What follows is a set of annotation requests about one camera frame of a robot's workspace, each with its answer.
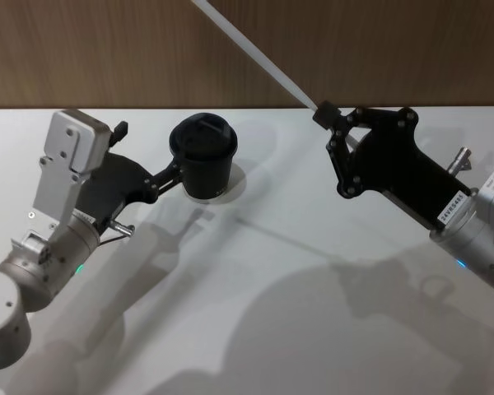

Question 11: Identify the thin dark cable silver plug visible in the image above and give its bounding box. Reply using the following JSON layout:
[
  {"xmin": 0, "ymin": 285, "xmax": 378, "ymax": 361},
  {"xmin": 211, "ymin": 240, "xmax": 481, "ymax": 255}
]
[
  {"xmin": 96, "ymin": 219, "xmax": 135, "ymax": 249},
  {"xmin": 447, "ymin": 146, "xmax": 475, "ymax": 174}
]

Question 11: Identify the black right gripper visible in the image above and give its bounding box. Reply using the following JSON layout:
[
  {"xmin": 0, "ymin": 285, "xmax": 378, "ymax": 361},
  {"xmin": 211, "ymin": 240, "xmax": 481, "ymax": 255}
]
[{"xmin": 312, "ymin": 100, "xmax": 478, "ymax": 236}]

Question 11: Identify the black cup with lid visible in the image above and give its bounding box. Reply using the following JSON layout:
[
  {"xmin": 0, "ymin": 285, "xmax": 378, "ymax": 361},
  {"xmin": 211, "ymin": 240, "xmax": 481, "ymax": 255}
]
[{"xmin": 168, "ymin": 114, "xmax": 240, "ymax": 203}]

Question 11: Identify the long white straw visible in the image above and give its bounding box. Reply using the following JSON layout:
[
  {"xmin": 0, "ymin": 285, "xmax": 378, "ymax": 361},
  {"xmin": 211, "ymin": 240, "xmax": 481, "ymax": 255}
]
[{"xmin": 190, "ymin": 0, "xmax": 321, "ymax": 112}]

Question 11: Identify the round white coaster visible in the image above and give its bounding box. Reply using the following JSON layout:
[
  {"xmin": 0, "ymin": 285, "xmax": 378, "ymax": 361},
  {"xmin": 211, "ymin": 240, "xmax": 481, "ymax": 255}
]
[{"xmin": 184, "ymin": 164, "xmax": 247, "ymax": 206}]

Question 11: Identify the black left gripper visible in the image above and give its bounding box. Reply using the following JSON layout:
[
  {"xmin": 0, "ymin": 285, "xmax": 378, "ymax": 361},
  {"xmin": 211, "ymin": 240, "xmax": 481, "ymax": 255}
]
[{"xmin": 74, "ymin": 120, "xmax": 183, "ymax": 238}]

